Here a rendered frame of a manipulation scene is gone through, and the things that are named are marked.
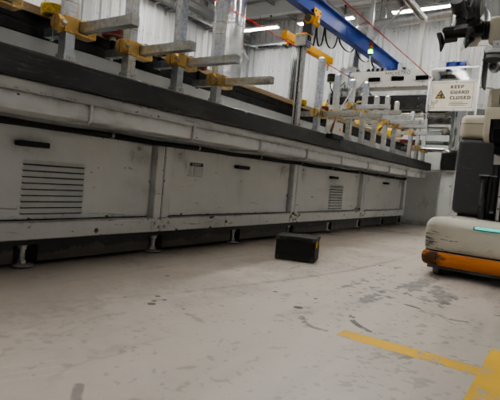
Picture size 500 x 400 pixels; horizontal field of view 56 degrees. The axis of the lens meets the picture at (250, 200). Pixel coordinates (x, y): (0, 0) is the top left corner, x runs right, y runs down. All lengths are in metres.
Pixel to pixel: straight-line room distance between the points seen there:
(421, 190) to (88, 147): 4.39
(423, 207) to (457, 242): 3.37
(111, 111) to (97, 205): 0.45
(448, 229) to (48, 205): 1.73
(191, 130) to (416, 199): 4.05
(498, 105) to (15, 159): 2.03
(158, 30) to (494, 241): 10.60
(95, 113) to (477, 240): 1.70
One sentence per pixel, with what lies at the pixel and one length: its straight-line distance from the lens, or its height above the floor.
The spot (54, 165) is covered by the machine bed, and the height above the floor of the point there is 0.37.
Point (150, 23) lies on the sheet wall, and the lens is 11.99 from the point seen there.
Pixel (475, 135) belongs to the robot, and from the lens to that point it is 2.72.
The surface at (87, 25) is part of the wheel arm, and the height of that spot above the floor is 0.81.
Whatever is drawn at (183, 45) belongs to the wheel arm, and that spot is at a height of 0.81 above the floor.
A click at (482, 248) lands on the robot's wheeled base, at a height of 0.17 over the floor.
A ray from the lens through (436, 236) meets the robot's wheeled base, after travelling 2.40.
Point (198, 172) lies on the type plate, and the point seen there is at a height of 0.39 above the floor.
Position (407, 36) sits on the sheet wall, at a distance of 12.90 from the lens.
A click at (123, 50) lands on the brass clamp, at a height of 0.79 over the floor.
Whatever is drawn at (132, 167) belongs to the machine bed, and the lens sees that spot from 2.12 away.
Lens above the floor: 0.40
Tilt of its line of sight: 3 degrees down
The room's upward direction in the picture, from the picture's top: 5 degrees clockwise
